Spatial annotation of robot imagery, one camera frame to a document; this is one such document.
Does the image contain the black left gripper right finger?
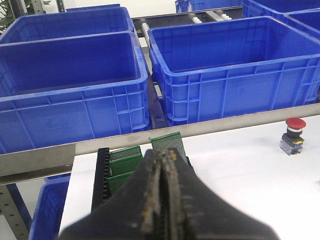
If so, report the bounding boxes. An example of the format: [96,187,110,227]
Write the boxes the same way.
[161,148,279,240]

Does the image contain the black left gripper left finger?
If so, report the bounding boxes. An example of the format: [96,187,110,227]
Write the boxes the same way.
[58,149,162,240]

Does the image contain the green perforated circuit board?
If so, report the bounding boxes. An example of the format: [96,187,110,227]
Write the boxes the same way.
[149,131,189,164]
[110,145,142,161]
[107,171,134,196]
[109,153,143,177]

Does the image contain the black slotted board rack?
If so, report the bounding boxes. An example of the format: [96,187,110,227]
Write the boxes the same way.
[90,147,193,213]

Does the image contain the blue lower-shelf bin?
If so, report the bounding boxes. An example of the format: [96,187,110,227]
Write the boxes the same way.
[29,173,70,240]

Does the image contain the red emergency stop button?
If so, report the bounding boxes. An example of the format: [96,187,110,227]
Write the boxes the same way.
[280,117,307,156]

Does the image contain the blue center plastic bin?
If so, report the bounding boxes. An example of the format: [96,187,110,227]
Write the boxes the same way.
[148,16,320,126]

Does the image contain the blue plastic bin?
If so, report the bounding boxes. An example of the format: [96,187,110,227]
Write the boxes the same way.
[148,16,320,126]
[0,32,150,154]
[284,9,320,40]

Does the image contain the blue left plastic bin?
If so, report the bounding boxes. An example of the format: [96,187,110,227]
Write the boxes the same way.
[0,32,150,154]

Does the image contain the conveyor roller track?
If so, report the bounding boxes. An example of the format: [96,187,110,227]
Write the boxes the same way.
[132,6,243,49]

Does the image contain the blue far-left rear bin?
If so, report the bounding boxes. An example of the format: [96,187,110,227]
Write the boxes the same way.
[0,7,135,44]

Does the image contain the blue far-right rear bin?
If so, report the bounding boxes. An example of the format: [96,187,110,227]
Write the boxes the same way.
[174,0,320,17]

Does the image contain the blue right plastic bin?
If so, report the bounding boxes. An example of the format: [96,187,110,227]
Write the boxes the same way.
[284,9,320,40]

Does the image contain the steel table edge rail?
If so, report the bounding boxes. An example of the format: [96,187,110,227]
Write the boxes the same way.
[0,103,320,185]

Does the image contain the perforated steel frame post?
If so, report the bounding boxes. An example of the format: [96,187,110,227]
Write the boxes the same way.
[0,183,32,240]

